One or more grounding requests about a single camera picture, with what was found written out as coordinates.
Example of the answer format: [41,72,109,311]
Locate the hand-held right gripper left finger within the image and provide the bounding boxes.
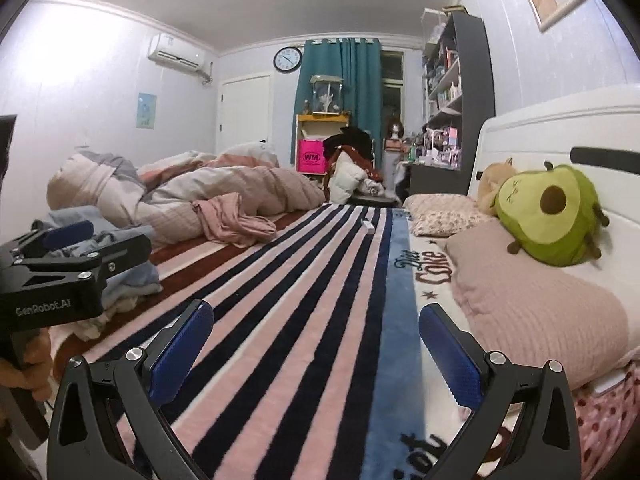
[46,299,215,480]

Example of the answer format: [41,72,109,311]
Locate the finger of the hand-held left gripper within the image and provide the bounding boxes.
[10,220,96,261]
[80,234,153,281]

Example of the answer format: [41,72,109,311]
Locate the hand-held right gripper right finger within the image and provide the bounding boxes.
[419,302,583,480]

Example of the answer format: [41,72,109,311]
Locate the grey-blue pants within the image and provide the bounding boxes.
[31,204,163,301]

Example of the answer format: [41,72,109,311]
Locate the person's left hand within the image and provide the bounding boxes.
[0,332,53,402]

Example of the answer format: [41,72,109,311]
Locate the pink knit pillow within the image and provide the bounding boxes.
[445,220,631,391]

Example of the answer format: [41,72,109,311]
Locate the crumpled pink garment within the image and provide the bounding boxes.
[192,192,277,248]

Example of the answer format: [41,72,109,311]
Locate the striped printed blanket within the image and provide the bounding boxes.
[50,202,511,480]

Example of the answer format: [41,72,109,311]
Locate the floral pillow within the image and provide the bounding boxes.
[402,193,496,237]

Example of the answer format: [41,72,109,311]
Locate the pink striped duvet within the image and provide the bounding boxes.
[46,141,326,251]

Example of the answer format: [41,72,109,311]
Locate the green avocado plush toy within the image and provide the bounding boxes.
[490,161,611,267]

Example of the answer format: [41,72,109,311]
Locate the pink polka-dot bed sheet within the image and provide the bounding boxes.
[570,360,640,480]

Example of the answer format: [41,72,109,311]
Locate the white door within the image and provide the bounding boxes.
[218,74,273,153]

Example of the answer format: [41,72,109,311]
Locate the dark desk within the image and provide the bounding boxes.
[382,137,471,196]

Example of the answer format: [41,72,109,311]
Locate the brown plush toy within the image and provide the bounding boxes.
[477,157,518,216]

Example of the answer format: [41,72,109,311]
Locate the white air conditioner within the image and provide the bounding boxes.
[146,32,213,81]

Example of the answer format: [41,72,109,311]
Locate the pink shopping bag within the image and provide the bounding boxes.
[298,139,328,174]

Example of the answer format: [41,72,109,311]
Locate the heap of jackets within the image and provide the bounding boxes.
[322,126,388,206]

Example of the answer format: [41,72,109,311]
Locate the yellow shelf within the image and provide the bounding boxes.
[295,112,351,176]

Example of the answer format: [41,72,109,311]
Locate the glass display case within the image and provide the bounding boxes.
[310,75,346,116]

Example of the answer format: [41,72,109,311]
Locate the dark bookshelf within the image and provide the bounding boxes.
[421,7,496,196]

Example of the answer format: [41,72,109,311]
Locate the window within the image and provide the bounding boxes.
[380,50,404,126]

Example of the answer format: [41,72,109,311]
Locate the teal curtain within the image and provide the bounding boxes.
[291,37,383,163]

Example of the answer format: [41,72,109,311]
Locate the small blue wall poster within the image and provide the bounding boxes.
[136,92,157,129]

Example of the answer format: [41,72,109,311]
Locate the round wall clock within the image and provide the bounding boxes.
[273,46,302,74]

